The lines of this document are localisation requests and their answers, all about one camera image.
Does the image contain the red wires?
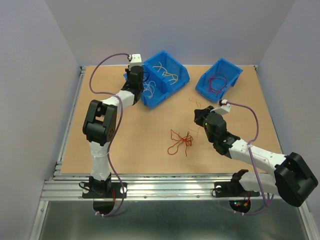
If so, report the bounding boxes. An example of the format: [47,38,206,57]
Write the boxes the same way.
[166,72,229,158]

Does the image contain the white wires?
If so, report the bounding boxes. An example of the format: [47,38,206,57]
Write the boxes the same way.
[142,79,158,100]

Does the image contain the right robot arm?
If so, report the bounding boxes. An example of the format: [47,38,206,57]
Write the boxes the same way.
[194,103,319,207]

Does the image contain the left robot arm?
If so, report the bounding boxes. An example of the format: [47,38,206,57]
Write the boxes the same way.
[79,66,144,199]

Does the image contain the small blue bin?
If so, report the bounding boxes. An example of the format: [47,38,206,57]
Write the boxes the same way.
[195,58,243,104]

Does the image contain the large divided blue bin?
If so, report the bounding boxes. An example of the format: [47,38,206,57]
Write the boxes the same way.
[123,50,191,110]

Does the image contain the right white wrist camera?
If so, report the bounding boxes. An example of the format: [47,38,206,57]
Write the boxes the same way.
[210,99,231,116]

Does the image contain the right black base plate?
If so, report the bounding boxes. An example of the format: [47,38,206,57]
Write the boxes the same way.
[213,181,260,198]

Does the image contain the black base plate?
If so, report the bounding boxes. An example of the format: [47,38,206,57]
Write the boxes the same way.
[79,181,128,199]
[213,181,260,198]

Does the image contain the aluminium mounting rail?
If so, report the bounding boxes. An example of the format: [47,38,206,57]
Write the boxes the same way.
[41,173,308,201]

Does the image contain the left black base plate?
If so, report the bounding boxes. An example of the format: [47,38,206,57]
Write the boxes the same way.
[79,181,128,199]

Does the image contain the left aluminium side rail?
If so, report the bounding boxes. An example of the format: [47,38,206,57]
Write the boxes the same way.
[29,66,87,240]

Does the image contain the aluminium side rail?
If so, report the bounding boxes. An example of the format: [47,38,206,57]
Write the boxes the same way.
[252,65,313,240]
[29,66,87,240]

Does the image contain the right aluminium side rail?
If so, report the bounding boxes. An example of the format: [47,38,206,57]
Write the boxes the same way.
[252,65,313,240]

